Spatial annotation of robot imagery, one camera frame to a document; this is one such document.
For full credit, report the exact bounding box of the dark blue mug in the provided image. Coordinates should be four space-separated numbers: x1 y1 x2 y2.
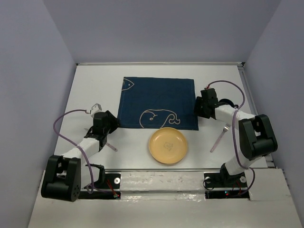
219 98 235 108

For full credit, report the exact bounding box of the pink handled knife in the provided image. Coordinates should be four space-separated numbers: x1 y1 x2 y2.
106 142 118 152

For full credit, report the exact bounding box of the pink handled fork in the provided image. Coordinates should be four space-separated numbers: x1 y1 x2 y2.
210 124 231 152

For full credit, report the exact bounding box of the dark blue cloth placemat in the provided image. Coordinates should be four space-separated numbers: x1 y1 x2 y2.
118 77 199 131

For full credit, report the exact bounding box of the yellow round plate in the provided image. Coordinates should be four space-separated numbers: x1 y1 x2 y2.
148 127 188 165

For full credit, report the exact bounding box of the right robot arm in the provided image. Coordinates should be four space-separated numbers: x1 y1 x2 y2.
194 88 278 190

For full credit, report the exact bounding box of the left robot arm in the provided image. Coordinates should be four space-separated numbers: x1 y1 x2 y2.
41 111 120 202

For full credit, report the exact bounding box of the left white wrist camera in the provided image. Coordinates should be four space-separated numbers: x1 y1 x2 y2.
89 103 102 117

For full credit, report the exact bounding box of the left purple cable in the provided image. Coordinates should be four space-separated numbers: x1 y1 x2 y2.
53 109 95 194

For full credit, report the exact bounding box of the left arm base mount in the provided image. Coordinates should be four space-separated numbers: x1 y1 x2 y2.
78 164 121 200

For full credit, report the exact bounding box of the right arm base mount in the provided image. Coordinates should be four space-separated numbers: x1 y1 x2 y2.
202 172 249 200

